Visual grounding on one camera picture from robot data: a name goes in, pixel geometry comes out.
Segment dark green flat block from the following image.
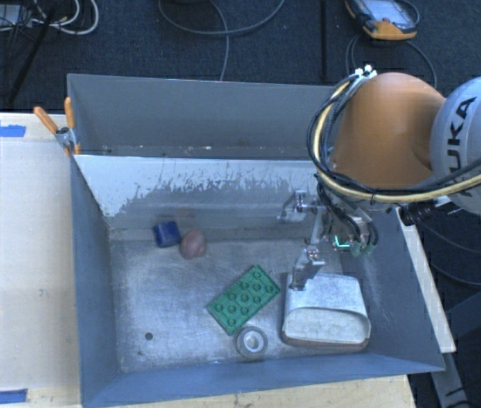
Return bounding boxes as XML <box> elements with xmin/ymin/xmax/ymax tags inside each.
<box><xmin>205</xmin><ymin>263</ymin><xmax>281</xmax><ymax>337</ymax></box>

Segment grey metal bin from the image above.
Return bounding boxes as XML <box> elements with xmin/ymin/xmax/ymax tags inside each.
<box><xmin>65</xmin><ymin>73</ymin><xmax>448</xmax><ymax>408</ymax></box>

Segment brown ball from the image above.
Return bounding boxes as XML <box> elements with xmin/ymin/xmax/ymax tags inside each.
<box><xmin>178</xmin><ymin>229</ymin><xmax>207</xmax><ymax>260</ymax></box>

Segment grey ring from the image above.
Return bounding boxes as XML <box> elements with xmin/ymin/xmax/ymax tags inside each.
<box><xmin>235</xmin><ymin>326</ymin><xmax>269</xmax><ymax>360</ymax></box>

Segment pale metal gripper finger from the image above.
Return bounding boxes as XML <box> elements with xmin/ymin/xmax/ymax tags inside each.
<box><xmin>288</xmin><ymin>246</ymin><xmax>327</xmax><ymax>292</ymax></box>
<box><xmin>276</xmin><ymin>189</ymin><xmax>310</xmax><ymax>224</ymax></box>

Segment black cylinder on white bracket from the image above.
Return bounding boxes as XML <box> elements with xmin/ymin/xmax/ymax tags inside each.
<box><xmin>397</xmin><ymin>195</ymin><xmax>453</xmax><ymax>228</ymax></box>

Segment silver metal tin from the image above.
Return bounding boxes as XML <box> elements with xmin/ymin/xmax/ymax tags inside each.
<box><xmin>280</xmin><ymin>271</ymin><xmax>372</xmax><ymax>354</ymax></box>

